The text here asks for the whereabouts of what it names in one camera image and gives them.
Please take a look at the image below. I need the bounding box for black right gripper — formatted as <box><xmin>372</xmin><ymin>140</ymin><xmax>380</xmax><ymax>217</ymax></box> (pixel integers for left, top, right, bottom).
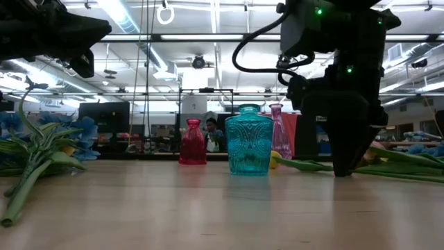
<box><xmin>286</xmin><ymin>74</ymin><xmax>389</xmax><ymax>177</ymax></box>

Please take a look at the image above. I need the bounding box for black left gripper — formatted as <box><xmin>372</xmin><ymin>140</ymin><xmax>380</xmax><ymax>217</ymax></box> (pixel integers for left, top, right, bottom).
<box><xmin>37</xmin><ymin>0</ymin><xmax>112</xmax><ymax>79</ymax></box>

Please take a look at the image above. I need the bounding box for pink artificial tulip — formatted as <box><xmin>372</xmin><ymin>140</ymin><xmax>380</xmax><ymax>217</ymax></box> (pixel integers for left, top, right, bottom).
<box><xmin>369</xmin><ymin>140</ymin><xmax>444</xmax><ymax>174</ymax></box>

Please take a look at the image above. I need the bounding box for pink glass vase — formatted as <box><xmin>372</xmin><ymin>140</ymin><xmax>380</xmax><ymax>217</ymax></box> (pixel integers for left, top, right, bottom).
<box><xmin>268</xmin><ymin>103</ymin><xmax>293</xmax><ymax>160</ymax></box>

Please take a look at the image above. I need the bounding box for teal embossed glass vase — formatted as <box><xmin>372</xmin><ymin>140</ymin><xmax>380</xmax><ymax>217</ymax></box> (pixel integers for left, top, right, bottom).
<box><xmin>224</xmin><ymin>103</ymin><xmax>275</xmax><ymax>176</ymax></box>

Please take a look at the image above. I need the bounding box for red glass vase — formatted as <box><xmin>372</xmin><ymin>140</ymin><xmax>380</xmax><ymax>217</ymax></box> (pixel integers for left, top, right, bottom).
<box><xmin>178</xmin><ymin>118</ymin><xmax>208</xmax><ymax>166</ymax></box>

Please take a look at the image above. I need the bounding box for black panel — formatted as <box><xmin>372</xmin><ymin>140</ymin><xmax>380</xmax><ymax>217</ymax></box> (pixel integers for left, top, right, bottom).
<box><xmin>297</xmin><ymin>114</ymin><xmax>329</xmax><ymax>157</ymax></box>

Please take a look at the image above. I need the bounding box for orange-red panel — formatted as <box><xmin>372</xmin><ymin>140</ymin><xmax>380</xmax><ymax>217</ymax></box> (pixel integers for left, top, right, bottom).
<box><xmin>282</xmin><ymin>112</ymin><xmax>298</xmax><ymax>157</ymax></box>

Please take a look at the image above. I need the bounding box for wooden workbench top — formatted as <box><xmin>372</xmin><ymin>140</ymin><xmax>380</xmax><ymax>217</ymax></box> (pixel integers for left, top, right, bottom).
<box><xmin>388</xmin><ymin>140</ymin><xmax>442</xmax><ymax>147</ymax></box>

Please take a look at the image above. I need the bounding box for black computer monitor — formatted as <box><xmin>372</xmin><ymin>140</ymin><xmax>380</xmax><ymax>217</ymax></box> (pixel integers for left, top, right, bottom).
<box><xmin>78</xmin><ymin>101</ymin><xmax>130</xmax><ymax>134</ymax></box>

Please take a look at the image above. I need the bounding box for grey ceiling air vent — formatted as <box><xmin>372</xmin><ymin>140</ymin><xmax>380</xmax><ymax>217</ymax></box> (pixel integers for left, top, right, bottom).
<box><xmin>387</xmin><ymin>43</ymin><xmax>403</xmax><ymax>63</ymax></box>

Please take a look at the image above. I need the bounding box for person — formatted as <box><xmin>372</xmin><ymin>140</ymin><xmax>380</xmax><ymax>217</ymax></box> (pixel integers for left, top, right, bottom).
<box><xmin>204</xmin><ymin>117</ymin><xmax>225</xmax><ymax>153</ymax></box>

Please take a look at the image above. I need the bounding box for white hanging ring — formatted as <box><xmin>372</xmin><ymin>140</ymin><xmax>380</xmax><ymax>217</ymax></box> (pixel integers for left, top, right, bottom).
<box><xmin>156</xmin><ymin>5</ymin><xmax>176</xmax><ymax>26</ymax></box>

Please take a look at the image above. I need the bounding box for black ceiling dome camera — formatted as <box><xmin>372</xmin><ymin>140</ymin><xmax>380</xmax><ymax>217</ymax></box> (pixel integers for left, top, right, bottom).
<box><xmin>191</xmin><ymin>54</ymin><xmax>206</xmax><ymax>69</ymax></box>

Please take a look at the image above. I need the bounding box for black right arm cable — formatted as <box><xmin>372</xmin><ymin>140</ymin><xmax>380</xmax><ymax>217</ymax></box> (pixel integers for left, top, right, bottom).
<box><xmin>231</xmin><ymin>3</ymin><xmax>316</xmax><ymax>88</ymax></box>

